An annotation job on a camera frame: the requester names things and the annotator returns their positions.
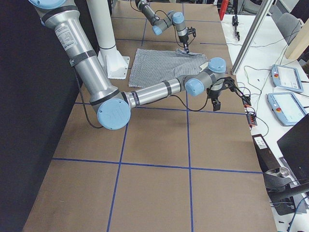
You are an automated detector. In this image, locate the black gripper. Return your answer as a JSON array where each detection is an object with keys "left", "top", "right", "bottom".
[
  {"left": 207, "top": 76, "right": 236, "bottom": 112},
  {"left": 178, "top": 27, "right": 196, "bottom": 53}
]

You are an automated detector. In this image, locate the blue white striped polo shirt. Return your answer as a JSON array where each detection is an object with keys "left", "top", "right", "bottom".
[{"left": 128, "top": 48, "right": 207, "bottom": 88}]

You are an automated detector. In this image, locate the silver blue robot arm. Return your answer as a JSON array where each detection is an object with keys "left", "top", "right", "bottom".
[
  {"left": 31, "top": 0, "right": 236, "bottom": 130},
  {"left": 135, "top": 0, "right": 196, "bottom": 54}
]

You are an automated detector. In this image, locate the orange black connector board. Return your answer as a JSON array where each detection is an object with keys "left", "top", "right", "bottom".
[{"left": 242, "top": 95, "right": 257, "bottom": 128}]

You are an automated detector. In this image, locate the lower teach pendant tablet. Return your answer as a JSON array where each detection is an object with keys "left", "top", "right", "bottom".
[{"left": 267, "top": 92, "right": 307, "bottom": 126}]

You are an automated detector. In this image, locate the teach pendant tablet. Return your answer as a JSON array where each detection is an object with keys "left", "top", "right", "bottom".
[
  {"left": 271, "top": 64, "right": 304, "bottom": 93},
  {"left": 267, "top": 92, "right": 307, "bottom": 126}
]

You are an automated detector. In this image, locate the brown table cover mat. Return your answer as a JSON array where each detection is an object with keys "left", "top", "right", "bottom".
[{"left": 23, "top": 0, "right": 278, "bottom": 232}]

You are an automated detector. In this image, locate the upper teach pendant tablet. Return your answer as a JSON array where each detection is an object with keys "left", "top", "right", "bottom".
[{"left": 271, "top": 64, "right": 304, "bottom": 93}]

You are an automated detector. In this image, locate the black box with label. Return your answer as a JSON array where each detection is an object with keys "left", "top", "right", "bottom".
[{"left": 252, "top": 134, "right": 281, "bottom": 173}]

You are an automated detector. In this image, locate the black monitor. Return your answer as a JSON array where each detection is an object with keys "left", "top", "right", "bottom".
[{"left": 277, "top": 115, "right": 309, "bottom": 183}]

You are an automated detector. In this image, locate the silver metal cylinder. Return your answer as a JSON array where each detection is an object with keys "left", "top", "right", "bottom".
[{"left": 276, "top": 167, "right": 290, "bottom": 178}]

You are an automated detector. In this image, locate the grey office chair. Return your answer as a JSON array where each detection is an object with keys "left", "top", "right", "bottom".
[{"left": 275, "top": 13, "right": 304, "bottom": 45}]

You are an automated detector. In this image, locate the aluminium frame post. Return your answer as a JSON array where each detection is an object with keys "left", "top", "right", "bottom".
[{"left": 231, "top": 0, "right": 273, "bottom": 75}]

